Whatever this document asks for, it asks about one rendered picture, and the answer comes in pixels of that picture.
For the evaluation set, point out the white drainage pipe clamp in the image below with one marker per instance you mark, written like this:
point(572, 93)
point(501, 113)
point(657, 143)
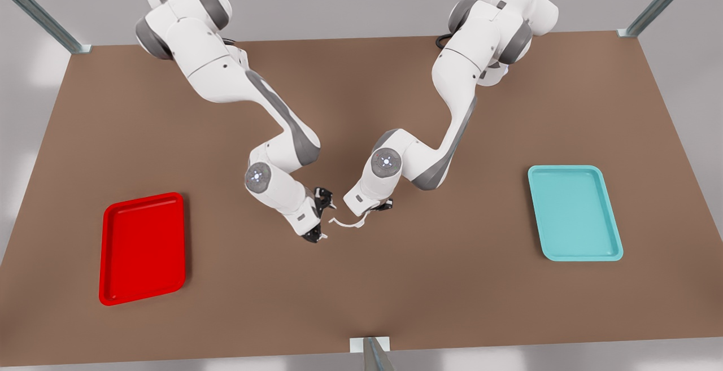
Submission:
point(347, 224)

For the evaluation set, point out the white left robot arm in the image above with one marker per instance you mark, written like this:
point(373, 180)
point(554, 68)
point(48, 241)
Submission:
point(469, 66)

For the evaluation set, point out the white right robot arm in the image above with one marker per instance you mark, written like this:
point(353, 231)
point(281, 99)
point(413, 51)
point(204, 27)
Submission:
point(214, 71)

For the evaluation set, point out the red rectangular tray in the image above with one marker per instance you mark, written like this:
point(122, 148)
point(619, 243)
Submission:
point(143, 247)

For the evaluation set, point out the teal rectangular tray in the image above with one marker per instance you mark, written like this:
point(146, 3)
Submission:
point(574, 213)

